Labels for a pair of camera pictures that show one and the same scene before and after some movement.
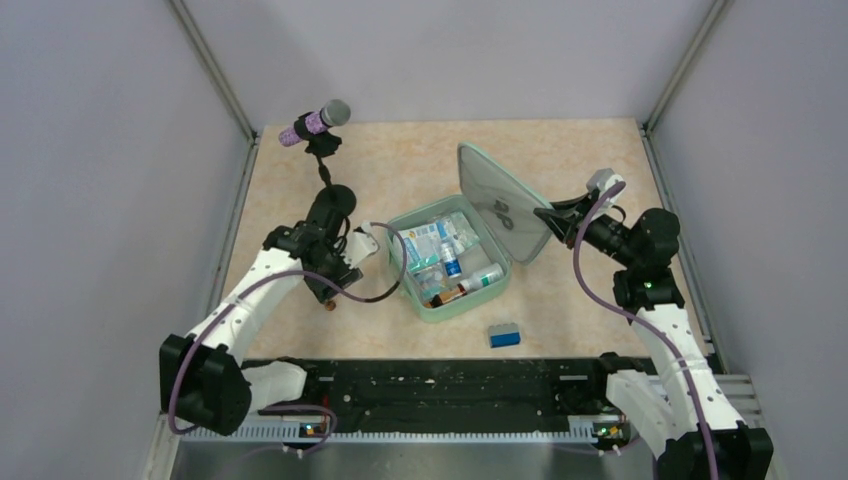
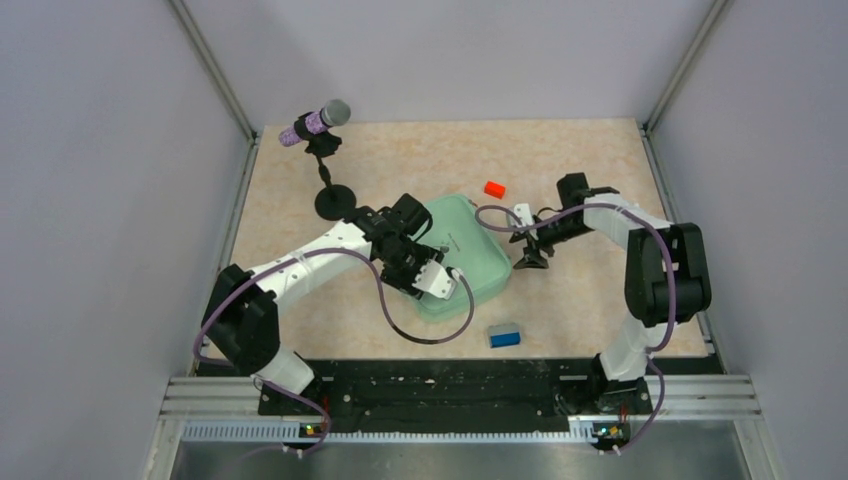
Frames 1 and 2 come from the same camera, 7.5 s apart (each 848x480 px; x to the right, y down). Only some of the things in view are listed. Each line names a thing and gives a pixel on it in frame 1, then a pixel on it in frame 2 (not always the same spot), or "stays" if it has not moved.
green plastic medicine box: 446,258 stays
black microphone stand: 339,199 stays
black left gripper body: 334,268 -> 401,269
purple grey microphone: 334,112 stays
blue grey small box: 504,335 stays
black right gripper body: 609,236 -> 552,232
